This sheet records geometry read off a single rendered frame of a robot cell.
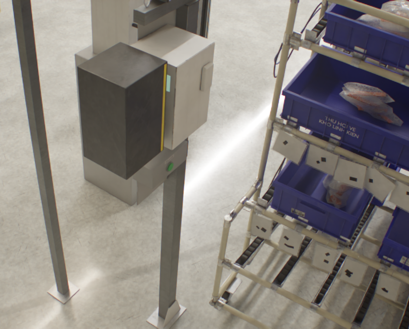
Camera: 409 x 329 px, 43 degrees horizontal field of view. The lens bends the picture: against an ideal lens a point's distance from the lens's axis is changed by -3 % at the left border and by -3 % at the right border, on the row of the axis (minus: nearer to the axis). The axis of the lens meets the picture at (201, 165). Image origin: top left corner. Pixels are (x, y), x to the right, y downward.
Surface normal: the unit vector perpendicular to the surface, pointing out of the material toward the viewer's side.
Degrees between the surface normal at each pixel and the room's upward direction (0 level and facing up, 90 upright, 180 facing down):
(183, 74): 90
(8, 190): 0
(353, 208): 3
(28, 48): 90
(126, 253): 0
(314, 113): 94
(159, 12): 90
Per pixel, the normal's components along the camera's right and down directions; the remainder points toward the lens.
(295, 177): 0.05, -0.73
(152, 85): 0.83, 0.41
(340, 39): -0.53, 0.62
